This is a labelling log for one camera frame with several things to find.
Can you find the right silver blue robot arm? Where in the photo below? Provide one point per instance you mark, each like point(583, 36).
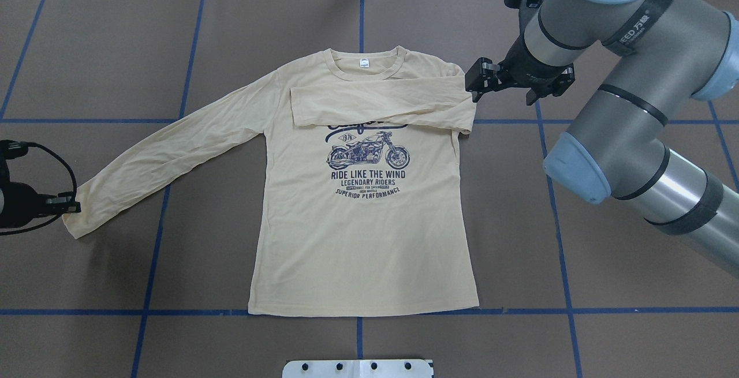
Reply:
point(670, 51)

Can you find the beige long-sleeve printed shirt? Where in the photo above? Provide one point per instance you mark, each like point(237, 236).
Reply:
point(361, 212)

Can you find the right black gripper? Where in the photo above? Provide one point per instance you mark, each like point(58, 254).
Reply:
point(526, 64)

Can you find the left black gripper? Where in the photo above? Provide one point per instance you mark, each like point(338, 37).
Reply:
point(20, 204)

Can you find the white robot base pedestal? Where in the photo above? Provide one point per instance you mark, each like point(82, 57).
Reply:
point(359, 368)

